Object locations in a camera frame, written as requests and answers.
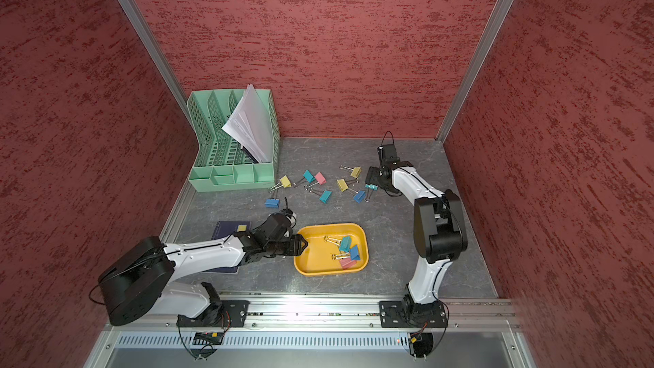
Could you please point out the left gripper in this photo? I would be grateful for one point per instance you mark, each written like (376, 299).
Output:
(295, 248)

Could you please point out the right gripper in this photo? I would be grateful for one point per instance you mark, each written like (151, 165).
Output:
(372, 178)

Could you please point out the yellow plastic storage box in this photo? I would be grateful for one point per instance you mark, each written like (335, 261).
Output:
(316, 259)

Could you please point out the pink binder clip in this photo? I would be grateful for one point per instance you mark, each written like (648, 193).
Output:
(347, 263)
(320, 179)

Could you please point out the blue binder clip front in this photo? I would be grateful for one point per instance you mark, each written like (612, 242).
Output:
(351, 254)

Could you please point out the blue binder clip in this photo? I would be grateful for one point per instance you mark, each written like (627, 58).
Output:
(359, 195)
(272, 203)
(351, 254)

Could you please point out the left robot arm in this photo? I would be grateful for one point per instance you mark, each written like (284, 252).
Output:
(147, 280)

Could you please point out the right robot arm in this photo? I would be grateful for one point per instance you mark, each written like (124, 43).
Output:
(439, 232)

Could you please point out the olive yellow binder clip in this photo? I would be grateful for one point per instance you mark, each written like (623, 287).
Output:
(354, 171)

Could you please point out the blue binder clip center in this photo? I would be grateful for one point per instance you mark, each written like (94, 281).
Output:
(359, 195)

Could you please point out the blue binder clip left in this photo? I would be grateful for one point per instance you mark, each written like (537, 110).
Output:
(272, 203)

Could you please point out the yellow binder clip center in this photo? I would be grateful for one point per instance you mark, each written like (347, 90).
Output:
(342, 184)

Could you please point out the dark blue notebook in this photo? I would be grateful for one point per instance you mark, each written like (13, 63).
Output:
(223, 230)

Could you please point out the green plastic desk organizer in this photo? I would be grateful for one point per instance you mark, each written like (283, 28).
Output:
(221, 164)

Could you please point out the white papers in organizer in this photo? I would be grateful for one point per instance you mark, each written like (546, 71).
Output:
(249, 124)

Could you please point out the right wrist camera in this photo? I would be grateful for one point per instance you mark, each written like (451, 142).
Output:
(387, 154)

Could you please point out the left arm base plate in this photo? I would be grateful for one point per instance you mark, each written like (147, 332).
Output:
(226, 314)

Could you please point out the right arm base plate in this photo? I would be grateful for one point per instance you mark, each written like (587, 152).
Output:
(407, 314)

